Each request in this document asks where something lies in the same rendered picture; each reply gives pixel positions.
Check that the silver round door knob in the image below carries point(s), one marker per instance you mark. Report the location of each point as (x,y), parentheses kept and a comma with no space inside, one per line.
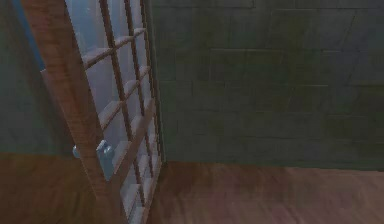
(105,148)
(76,152)

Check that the brown wooden glass-paned door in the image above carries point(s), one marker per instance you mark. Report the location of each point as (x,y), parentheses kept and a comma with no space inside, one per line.
(63,66)

